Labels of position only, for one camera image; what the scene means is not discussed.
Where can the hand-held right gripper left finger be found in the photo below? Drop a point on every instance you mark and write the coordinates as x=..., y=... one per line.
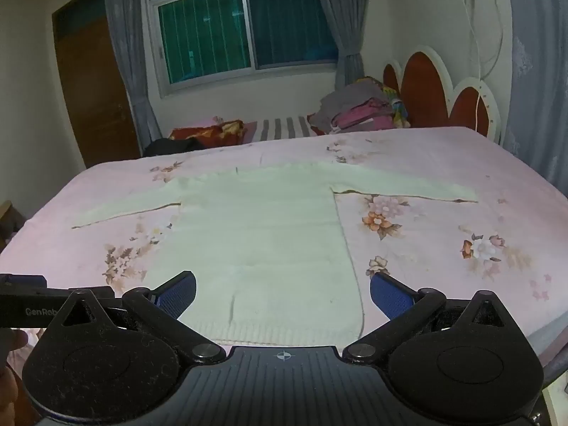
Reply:
x=178, y=295

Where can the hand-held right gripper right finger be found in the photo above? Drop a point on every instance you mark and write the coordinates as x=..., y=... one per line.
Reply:
x=389, y=298

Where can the white towel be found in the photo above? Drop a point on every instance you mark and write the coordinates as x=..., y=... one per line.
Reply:
x=266, y=239

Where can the pile of folded clothes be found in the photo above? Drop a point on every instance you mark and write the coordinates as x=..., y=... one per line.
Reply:
x=355, y=106

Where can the person's left hand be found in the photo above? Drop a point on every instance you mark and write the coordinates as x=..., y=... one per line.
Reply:
x=9, y=386

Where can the brown wooden furniture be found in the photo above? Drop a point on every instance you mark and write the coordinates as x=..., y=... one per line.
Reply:
x=11, y=224

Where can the pink floral bed sheet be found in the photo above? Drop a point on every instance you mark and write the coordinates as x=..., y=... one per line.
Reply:
x=443, y=173

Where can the black garment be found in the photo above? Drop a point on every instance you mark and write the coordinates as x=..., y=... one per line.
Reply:
x=171, y=146

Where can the red floral pillow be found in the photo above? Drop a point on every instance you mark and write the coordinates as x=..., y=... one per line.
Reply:
x=204, y=132

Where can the striped mattress cover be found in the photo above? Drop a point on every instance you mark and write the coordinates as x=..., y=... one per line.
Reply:
x=279, y=128

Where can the wooden headboard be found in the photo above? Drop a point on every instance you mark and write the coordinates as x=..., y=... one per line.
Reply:
x=424, y=88

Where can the brown wooden door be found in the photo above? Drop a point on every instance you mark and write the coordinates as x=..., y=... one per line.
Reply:
x=93, y=88

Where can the grey patterned curtain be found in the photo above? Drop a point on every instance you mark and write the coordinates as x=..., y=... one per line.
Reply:
x=537, y=97

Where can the sliding glass window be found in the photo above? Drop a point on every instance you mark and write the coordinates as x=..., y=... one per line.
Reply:
x=244, y=22

